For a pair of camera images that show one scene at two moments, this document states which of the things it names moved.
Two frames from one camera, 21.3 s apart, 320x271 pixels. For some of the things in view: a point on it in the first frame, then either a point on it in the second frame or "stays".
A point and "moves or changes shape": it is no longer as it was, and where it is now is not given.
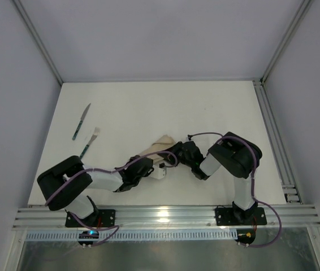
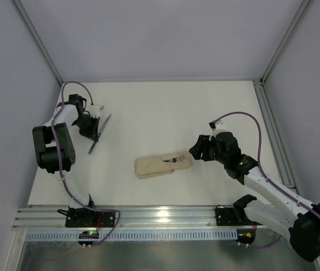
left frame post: [18, 5] stays
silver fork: [96, 130] moves or changes shape
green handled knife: [80, 123] moves or changes shape
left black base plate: [99, 218] stays
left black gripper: [147, 162] -> [89, 127]
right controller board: [246, 236] stays
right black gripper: [176, 151] -> [205, 149]
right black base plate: [226, 217] stays
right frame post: [301, 14] stays
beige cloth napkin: [163, 143] moves or changes shape
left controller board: [89, 234] stays
